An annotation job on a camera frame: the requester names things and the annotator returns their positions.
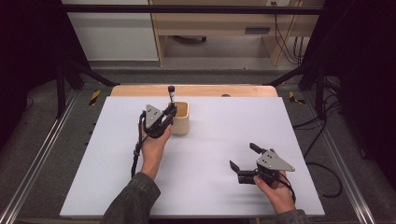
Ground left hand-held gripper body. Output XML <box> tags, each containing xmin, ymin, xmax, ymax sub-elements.
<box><xmin>138</xmin><ymin>104</ymin><xmax>176</xmax><ymax>140</ymax></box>

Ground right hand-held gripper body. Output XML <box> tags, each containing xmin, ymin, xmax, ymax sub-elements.
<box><xmin>237</xmin><ymin>149</ymin><xmax>296</xmax><ymax>190</ymax></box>

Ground beige square cup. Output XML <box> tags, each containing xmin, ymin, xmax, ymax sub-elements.
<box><xmin>169</xmin><ymin>101</ymin><xmax>191</xmax><ymax>136</ymax></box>

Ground person's right hand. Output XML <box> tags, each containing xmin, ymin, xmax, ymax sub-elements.
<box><xmin>253</xmin><ymin>148</ymin><xmax>297</xmax><ymax>215</ymax></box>

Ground person's left hand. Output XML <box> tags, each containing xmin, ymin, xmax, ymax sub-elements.
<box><xmin>138</xmin><ymin>119</ymin><xmax>174</xmax><ymax>181</ymax></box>

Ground wooden table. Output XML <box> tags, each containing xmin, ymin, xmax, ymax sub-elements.
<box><xmin>110</xmin><ymin>84</ymin><xmax>279</xmax><ymax>98</ymax></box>

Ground yellow black tape strip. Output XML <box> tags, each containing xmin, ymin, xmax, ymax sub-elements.
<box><xmin>89</xmin><ymin>90</ymin><xmax>102</xmax><ymax>106</ymax></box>
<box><xmin>288</xmin><ymin>91</ymin><xmax>307</xmax><ymax>105</ymax></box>

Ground white cabinet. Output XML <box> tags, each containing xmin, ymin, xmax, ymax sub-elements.
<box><xmin>61</xmin><ymin>0</ymin><xmax>160</xmax><ymax>62</ymax></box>

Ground light wooden desk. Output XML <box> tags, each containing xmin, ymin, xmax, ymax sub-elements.
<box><xmin>148</xmin><ymin>0</ymin><xmax>325</xmax><ymax>67</ymax></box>

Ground black curtain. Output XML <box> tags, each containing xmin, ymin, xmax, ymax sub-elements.
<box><xmin>0</xmin><ymin>0</ymin><xmax>92</xmax><ymax>150</ymax></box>
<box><xmin>300</xmin><ymin>0</ymin><xmax>396</xmax><ymax>185</ymax></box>

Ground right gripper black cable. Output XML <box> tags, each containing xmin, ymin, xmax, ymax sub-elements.
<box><xmin>278</xmin><ymin>172</ymin><xmax>297</xmax><ymax>205</ymax></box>

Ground black floor cable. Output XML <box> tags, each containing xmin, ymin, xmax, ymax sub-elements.
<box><xmin>292</xmin><ymin>77</ymin><xmax>344</xmax><ymax>199</ymax></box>

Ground aluminium floor rail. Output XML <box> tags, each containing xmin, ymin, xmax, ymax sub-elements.
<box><xmin>303</xmin><ymin>91</ymin><xmax>377</xmax><ymax>224</ymax></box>
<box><xmin>0</xmin><ymin>90</ymin><xmax>79</xmax><ymax>224</ymax></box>

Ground black metal frame stand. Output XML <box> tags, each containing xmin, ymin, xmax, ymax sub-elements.
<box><xmin>263</xmin><ymin>60</ymin><xmax>329</xmax><ymax>121</ymax></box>
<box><xmin>55</xmin><ymin>59</ymin><xmax>121</xmax><ymax>119</ymax></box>

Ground black horizontal frame bar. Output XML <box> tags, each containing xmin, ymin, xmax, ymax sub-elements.
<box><xmin>61</xmin><ymin>4</ymin><xmax>323</xmax><ymax>16</ymax></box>

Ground black hanging wall cables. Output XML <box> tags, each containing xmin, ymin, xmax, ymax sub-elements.
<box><xmin>271</xmin><ymin>1</ymin><xmax>308</xmax><ymax>67</ymax></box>

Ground grey desk handle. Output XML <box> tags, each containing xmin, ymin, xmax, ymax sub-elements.
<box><xmin>244</xmin><ymin>27</ymin><xmax>271</xmax><ymax>35</ymax></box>

